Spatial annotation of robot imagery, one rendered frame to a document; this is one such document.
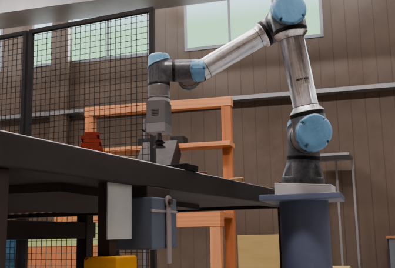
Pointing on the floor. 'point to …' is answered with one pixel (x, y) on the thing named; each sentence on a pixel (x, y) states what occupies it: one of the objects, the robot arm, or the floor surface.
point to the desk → (391, 250)
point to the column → (305, 228)
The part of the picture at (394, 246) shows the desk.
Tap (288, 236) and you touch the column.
